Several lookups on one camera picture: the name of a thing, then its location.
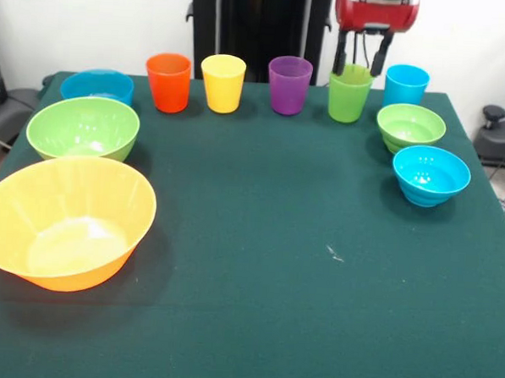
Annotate red-orange cup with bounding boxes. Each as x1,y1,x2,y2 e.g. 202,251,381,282
143,52,194,115

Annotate small cyan bowl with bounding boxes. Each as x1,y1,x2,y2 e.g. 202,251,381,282
390,143,473,210

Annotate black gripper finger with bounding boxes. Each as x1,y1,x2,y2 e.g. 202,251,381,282
369,33,393,78
332,30,350,75

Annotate large blue bowl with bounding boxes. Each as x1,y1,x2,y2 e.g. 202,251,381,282
59,66,136,107

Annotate dark green tablecloth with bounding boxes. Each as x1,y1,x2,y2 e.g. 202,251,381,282
0,68,505,378

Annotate green cup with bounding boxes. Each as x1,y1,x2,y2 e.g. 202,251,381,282
327,62,375,125

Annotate grey floor base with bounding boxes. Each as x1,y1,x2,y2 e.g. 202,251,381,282
0,86,39,150

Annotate large orange bowl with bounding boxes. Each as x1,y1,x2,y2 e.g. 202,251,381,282
0,151,160,297

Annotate blue cup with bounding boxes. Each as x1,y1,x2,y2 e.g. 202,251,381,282
382,63,431,110

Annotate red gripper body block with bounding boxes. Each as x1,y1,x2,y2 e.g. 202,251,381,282
332,0,420,36

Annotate small green bowl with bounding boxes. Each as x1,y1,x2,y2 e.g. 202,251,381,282
374,101,448,157

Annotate purple cup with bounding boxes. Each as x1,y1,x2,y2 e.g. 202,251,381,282
265,54,315,118

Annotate large green bowl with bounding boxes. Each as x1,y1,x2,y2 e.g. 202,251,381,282
24,92,142,166

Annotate grey base with black knob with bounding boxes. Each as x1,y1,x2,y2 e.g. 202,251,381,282
473,103,505,169

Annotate yellow cup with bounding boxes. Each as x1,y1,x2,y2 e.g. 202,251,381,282
198,52,248,115

